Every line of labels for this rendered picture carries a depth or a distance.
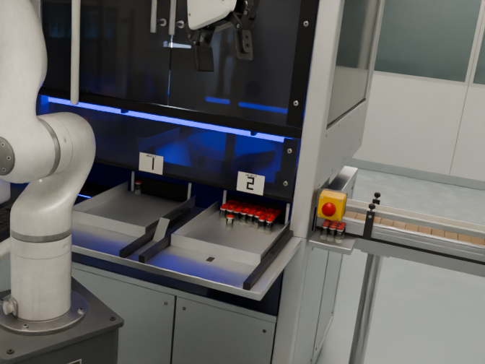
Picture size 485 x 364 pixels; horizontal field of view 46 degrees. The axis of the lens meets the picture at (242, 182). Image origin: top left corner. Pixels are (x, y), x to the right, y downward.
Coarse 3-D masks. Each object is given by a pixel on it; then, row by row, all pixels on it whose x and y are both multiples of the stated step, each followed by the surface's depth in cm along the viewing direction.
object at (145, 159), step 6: (144, 156) 184; (150, 156) 183; (156, 156) 182; (144, 162) 184; (150, 162) 184; (156, 162) 183; (162, 162) 182; (144, 168) 185; (150, 168) 184; (156, 168) 183
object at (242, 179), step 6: (240, 174) 174; (246, 174) 173; (252, 174) 173; (240, 180) 174; (246, 180) 174; (252, 180) 173; (258, 180) 172; (240, 186) 175; (246, 186) 174; (252, 186) 174; (258, 186) 173; (252, 192) 174; (258, 192) 173
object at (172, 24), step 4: (172, 0) 162; (176, 0) 162; (172, 4) 162; (176, 4) 163; (172, 8) 162; (176, 8) 163; (172, 12) 163; (176, 12) 163; (172, 16) 163; (176, 16) 164; (172, 20) 163; (180, 20) 169; (172, 24) 164; (176, 24) 166; (180, 24) 168; (184, 24) 169; (172, 28) 164; (168, 32) 165; (172, 32) 164
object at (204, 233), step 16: (208, 208) 179; (192, 224) 169; (208, 224) 175; (224, 224) 177; (288, 224) 174; (176, 240) 157; (192, 240) 155; (208, 240) 163; (224, 240) 164; (240, 240) 165; (256, 240) 167; (272, 240) 159; (224, 256) 153; (240, 256) 151; (256, 256) 150
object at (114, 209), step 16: (112, 192) 189; (128, 192) 197; (80, 208) 173; (96, 208) 179; (112, 208) 180; (128, 208) 182; (144, 208) 183; (160, 208) 185; (176, 208) 177; (96, 224) 165; (112, 224) 163; (128, 224) 161; (144, 224) 170
